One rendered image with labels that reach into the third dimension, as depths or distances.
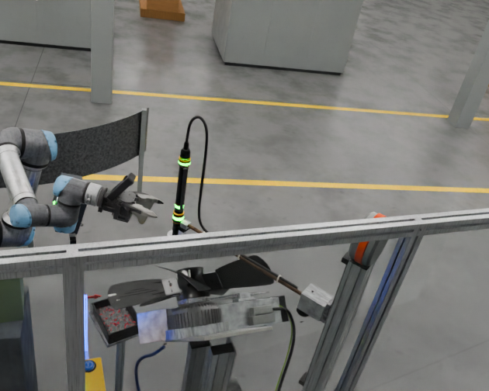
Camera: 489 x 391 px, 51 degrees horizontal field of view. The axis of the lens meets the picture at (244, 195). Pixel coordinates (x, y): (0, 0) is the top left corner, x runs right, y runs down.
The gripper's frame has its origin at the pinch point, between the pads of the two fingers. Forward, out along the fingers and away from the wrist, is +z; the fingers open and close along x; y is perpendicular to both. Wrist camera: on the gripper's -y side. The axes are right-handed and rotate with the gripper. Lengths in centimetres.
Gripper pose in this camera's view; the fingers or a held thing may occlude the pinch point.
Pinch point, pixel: (158, 207)
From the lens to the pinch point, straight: 179.5
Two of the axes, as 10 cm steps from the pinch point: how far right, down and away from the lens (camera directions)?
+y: -2.7, 8.3, 4.9
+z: 9.6, 2.7, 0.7
